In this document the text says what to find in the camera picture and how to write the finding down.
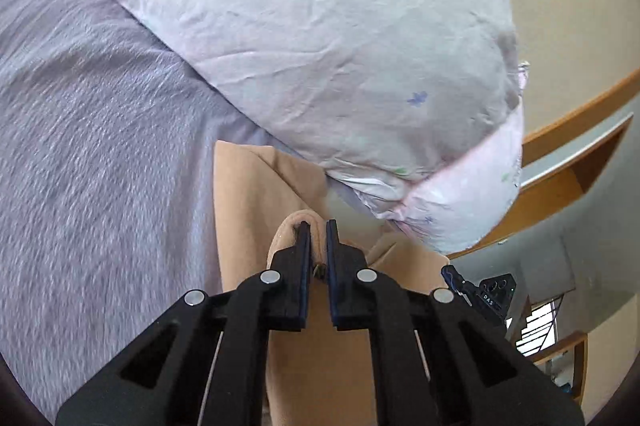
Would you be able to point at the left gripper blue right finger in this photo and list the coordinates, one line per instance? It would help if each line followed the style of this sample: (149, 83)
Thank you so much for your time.
(349, 310)

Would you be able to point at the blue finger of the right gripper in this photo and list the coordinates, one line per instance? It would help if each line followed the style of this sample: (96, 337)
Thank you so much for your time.
(456, 283)

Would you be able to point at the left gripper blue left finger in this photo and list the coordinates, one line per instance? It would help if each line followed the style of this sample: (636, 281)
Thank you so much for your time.
(289, 299)

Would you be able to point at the tan fleece long-sleeve shirt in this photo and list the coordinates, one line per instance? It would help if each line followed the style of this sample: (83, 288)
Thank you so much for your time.
(318, 375)

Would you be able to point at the wooden glass-panel headboard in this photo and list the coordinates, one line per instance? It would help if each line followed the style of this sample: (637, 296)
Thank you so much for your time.
(555, 185)

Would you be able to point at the left floral white pillow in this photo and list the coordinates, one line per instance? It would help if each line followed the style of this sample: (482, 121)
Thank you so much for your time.
(417, 105)

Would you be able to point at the lavender textured bed sheet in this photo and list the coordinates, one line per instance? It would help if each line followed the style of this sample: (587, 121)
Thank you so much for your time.
(107, 197)

